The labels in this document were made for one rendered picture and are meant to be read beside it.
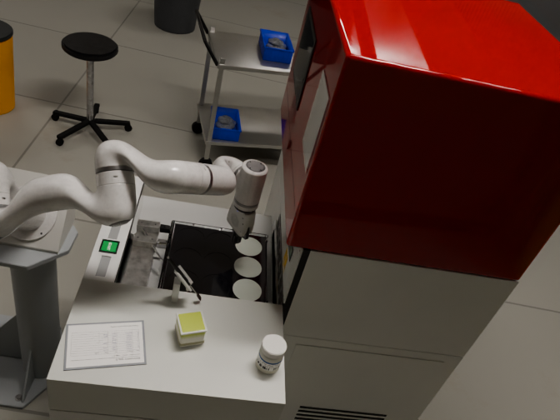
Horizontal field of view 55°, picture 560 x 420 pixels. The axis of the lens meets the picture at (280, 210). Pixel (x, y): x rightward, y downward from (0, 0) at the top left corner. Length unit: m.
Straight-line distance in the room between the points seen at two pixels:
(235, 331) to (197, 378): 0.20
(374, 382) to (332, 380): 0.16
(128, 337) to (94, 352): 0.10
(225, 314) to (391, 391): 0.81
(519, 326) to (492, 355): 0.37
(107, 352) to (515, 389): 2.36
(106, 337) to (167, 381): 0.22
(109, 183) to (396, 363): 1.20
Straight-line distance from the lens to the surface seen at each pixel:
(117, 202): 1.45
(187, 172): 1.42
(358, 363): 2.03
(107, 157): 1.47
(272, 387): 1.57
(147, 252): 1.95
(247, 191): 1.70
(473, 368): 3.28
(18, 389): 2.67
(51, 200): 1.54
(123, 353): 1.57
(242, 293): 1.84
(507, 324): 3.65
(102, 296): 1.70
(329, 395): 2.19
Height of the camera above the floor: 2.26
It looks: 38 degrees down
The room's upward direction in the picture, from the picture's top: 16 degrees clockwise
